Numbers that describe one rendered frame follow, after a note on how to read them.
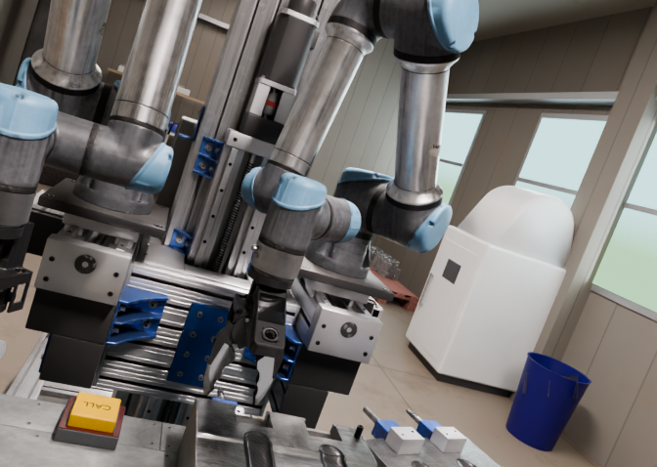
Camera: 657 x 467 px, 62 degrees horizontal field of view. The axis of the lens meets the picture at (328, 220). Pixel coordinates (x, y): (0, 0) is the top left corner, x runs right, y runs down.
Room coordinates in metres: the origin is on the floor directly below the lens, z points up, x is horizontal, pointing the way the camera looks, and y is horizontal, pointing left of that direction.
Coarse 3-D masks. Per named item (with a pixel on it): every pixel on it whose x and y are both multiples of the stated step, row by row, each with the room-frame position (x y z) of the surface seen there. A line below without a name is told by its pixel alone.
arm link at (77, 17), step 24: (72, 0) 0.86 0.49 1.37; (96, 0) 0.87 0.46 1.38; (48, 24) 0.90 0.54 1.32; (72, 24) 0.88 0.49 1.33; (96, 24) 0.90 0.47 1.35; (48, 48) 0.92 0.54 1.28; (72, 48) 0.91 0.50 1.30; (96, 48) 0.94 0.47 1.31; (24, 72) 0.94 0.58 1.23; (48, 72) 0.93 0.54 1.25; (72, 72) 0.94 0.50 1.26; (96, 72) 0.99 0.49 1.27; (48, 96) 0.94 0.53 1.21; (72, 96) 0.95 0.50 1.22; (96, 96) 0.99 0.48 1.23
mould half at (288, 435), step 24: (216, 408) 0.72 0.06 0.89; (192, 432) 0.67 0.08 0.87; (216, 432) 0.66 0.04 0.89; (240, 432) 0.68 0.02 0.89; (264, 432) 0.70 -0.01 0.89; (288, 432) 0.72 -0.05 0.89; (192, 456) 0.62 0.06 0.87; (216, 456) 0.62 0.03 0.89; (240, 456) 0.63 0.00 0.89; (288, 456) 0.67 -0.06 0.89; (312, 456) 0.69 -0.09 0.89; (360, 456) 0.73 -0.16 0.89
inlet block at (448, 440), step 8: (408, 408) 1.02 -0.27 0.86; (416, 416) 0.99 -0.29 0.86; (424, 424) 0.95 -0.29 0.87; (432, 424) 0.96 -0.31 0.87; (424, 432) 0.95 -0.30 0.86; (432, 432) 0.93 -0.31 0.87; (440, 432) 0.92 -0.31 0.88; (448, 432) 0.92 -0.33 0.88; (456, 432) 0.94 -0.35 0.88; (432, 440) 0.92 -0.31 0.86; (440, 440) 0.91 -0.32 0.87; (448, 440) 0.90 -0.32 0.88; (456, 440) 0.91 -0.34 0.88; (464, 440) 0.92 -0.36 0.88; (440, 448) 0.90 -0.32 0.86; (448, 448) 0.90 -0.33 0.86; (456, 448) 0.92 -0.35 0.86
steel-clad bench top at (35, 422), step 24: (0, 408) 0.69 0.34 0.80; (24, 408) 0.71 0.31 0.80; (48, 408) 0.72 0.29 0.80; (0, 432) 0.64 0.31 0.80; (24, 432) 0.66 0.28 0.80; (48, 432) 0.68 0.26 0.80; (120, 432) 0.73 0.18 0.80; (144, 432) 0.75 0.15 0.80; (168, 432) 0.77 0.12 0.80; (0, 456) 0.60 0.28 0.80; (24, 456) 0.62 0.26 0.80; (48, 456) 0.63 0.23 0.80; (72, 456) 0.65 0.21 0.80; (96, 456) 0.66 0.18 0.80; (120, 456) 0.68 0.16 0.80; (144, 456) 0.70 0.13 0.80; (168, 456) 0.71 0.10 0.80
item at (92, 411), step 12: (84, 396) 0.72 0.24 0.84; (96, 396) 0.73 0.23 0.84; (72, 408) 0.69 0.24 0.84; (84, 408) 0.70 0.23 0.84; (96, 408) 0.70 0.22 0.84; (108, 408) 0.71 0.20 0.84; (72, 420) 0.68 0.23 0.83; (84, 420) 0.68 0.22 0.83; (96, 420) 0.68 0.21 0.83; (108, 420) 0.69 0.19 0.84
